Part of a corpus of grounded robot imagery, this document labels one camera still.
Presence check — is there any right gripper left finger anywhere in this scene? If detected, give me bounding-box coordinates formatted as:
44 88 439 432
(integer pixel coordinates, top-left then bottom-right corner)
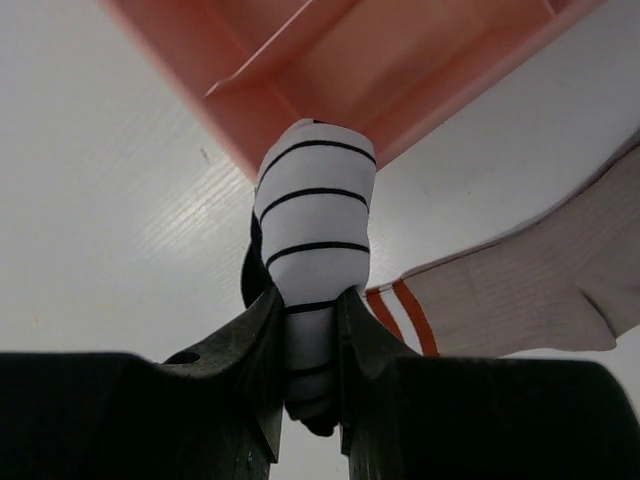
1 290 283 479

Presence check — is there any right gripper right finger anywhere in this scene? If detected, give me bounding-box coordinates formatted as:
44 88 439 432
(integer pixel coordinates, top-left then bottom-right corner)
337 290 639 479

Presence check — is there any white sock black toe heel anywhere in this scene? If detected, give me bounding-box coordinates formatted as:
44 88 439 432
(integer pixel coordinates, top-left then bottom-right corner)
242 119 376 437

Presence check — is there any taupe sock red cuff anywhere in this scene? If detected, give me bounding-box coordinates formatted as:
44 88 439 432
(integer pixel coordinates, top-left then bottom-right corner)
366 144 639 357

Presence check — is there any pink divided organizer tray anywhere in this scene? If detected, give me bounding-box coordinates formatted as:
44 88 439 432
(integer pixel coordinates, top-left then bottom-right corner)
107 0 596 177

